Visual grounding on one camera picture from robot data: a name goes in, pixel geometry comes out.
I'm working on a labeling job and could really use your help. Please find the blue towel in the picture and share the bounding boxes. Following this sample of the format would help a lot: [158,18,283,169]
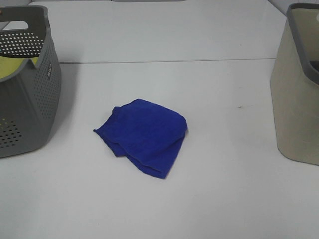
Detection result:
[93,99,187,179]

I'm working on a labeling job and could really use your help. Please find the grey perforated plastic basket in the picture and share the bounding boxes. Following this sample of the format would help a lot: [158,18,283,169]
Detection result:
[0,5,61,157]

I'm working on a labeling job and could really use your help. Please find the beige plastic basket grey rim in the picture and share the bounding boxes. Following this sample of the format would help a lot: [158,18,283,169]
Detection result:
[270,3,319,165]

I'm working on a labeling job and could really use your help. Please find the yellow-green towel in basket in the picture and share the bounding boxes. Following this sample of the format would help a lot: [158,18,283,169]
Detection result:
[0,56,38,83]

